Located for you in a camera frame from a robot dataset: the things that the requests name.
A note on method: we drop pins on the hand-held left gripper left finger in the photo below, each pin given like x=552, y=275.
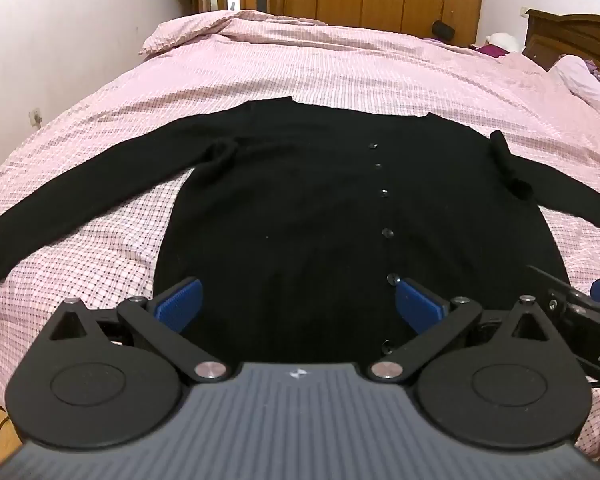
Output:
x=180, y=305

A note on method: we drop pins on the pink checked blanket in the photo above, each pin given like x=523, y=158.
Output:
x=290, y=60

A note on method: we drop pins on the dark wooden headboard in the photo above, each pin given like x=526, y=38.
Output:
x=570, y=35

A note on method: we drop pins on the purple cloth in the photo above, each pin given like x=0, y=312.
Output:
x=492, y=51

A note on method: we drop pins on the white plush toy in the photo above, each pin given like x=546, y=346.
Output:
x=502, y=41

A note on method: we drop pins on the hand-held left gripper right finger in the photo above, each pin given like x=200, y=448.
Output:
x=420, y=307

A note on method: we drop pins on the black buttoned cardigan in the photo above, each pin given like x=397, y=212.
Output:
x=280, y=210

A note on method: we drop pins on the small black bag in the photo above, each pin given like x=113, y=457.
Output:
x=442, y=30

